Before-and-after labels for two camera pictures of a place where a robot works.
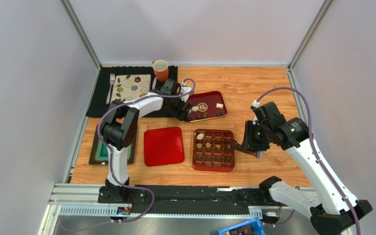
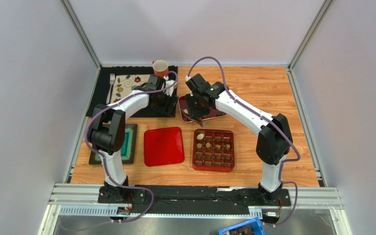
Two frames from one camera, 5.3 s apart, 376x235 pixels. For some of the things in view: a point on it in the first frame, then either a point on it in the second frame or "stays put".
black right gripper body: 248,136 to 197,108
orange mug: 161,70 stays put
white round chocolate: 200,136 stays put
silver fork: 112,78 stays put
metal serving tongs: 234,145 to 199,120
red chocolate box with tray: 210,151 stays put
